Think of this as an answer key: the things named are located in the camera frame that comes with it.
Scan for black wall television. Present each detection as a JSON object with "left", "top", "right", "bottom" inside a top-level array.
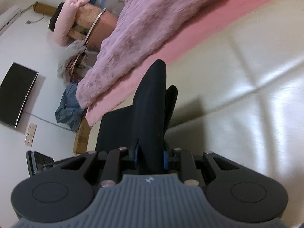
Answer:
[{"left": 0, "top": 62, "right": 38, "bottom": 128}]

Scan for brown chair with clothes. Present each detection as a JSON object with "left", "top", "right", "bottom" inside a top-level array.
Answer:
[{"left": 67, "top": 4, "right": 118, "bottom": 51}]

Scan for cardboard box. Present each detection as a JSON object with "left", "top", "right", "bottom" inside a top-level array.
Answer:
[{"left": 73, "top": 118, "right": 91, "bottom": 155}]

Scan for blue grey clothes pile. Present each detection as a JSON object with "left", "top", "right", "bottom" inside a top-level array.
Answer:
[{"left": 55, "top": 82, "right": 85, "bottom": 132}]

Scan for black pants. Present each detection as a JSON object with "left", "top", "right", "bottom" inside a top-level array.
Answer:
[{"left": 95, "top": 60, "right": 178, "bottom": 174}]

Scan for fluffy mauve blanket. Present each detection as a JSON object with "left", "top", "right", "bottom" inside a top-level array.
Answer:
[{"left": 76, "top": 0, "right": 215, "bottom": 108}]

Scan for pink bed sheet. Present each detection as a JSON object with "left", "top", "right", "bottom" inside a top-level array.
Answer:
[{"left": 85, "top": 0, "right": 272, "bottom": 127}]

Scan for wooden roll on wall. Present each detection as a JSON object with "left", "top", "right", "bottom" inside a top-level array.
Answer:
[{"left": 32, "top": 2, "right": 57, "bottom": 17}]

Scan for pink padded jacket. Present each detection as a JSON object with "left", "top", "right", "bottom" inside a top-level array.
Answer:
[{"left": 48, "top": 0, "right": 90, "bottom": 46}]

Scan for white plastic bag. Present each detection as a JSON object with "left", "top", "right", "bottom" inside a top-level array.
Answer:
[{"left": 57, "top": 40, "right": 87, "bottom": 86}]

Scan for beige wall socket plate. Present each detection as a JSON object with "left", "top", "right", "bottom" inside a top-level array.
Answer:
[{"left": 24, "top": 123, "right": 37, "bottom": 147}]

